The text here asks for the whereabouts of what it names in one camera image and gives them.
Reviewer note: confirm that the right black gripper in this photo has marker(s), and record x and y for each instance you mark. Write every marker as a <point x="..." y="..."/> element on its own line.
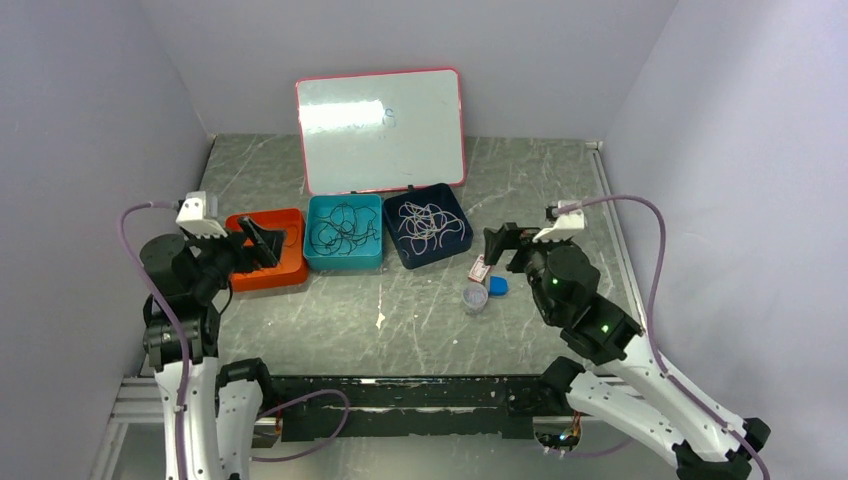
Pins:
<point x="510" y="236"/>

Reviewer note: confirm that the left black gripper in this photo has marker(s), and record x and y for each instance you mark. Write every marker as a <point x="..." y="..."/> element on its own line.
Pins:
<point x="263" y="254"/>

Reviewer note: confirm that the orange tray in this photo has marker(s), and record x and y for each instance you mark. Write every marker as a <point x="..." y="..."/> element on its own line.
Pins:
<point x="292" y="268"/>

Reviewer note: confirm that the light blue tray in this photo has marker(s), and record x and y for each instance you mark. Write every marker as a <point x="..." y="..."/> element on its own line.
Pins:
<point x="344" y="232"/>

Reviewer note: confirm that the navy blue tray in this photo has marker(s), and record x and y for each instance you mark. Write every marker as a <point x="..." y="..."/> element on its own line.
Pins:
<point x="427" y="225"/>

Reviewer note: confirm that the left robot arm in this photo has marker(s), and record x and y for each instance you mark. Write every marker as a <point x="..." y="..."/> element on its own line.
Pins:
<point x="210" y="408"/>

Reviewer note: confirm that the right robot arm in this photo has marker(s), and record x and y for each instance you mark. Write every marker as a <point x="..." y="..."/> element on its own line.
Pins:
<point x="616" y="377"/>

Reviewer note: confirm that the red white staples box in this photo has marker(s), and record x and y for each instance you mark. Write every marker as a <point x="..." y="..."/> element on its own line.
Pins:
<point x="479" y="270"/>

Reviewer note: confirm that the blue grey eraser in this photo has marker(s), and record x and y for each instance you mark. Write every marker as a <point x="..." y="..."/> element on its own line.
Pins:
<point x="497" y="286"/>

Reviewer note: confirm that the clear jar of clips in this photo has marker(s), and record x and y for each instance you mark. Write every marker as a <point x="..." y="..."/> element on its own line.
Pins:
<point x="474" y="298"/>

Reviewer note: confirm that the pink framed whiteboard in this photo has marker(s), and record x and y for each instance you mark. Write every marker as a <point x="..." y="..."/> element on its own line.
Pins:
<point x="381" y="131"/>

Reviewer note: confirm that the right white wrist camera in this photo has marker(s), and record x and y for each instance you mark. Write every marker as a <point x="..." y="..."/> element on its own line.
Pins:
<point x="566" y="219"/>

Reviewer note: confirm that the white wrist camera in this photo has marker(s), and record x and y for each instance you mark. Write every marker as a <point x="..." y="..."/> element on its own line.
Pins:
<point x="566" y="219"/>
<point x="198" y="215"/>

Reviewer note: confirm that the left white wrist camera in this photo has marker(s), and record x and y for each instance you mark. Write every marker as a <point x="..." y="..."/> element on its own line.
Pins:
<point x="198" y="215"/>

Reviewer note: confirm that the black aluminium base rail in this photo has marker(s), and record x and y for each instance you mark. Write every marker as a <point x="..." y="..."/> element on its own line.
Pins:
<point x="489" y="427"/>

